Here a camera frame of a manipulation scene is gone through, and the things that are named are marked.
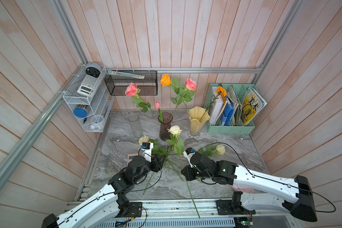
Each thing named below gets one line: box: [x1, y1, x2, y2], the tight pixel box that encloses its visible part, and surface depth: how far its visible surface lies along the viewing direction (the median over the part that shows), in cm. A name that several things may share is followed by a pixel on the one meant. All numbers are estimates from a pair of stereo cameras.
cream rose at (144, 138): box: [138, 134, 150, 146], surface depth 99 cm
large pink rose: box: [124, 82, 160, 120], surface depth 76 cm
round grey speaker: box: [85, 62, 102, 78], surface depth 83 cm
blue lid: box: [73, 107, 88, 118], surface depth 78 cm
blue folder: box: [219, 101, 235, 126], surface depth 97 cm
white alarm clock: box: [89, 114, 105, 131], surface depth 92 cm
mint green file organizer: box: [203, 83, 258, 134], surface depth 100 cm
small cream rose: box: [166, 125, 201, 219], surface depth 81 cm
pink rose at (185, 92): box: [169, 76, 198, 116], surface depth 80 cm
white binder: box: [209, 86, 224, 125], surface depth 92 cm
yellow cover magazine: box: [241, 86, 268, 126], surface depth 100 cm
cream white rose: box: [198, 143, 226, 157], surface depth 95 cm
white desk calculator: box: [76, 74, 101, 97], surface depth 79 cm
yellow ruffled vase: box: [187, 106, 211, 139], surface depth 94 cm
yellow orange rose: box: [160, 73, 171, 87], surface depth 78 cm
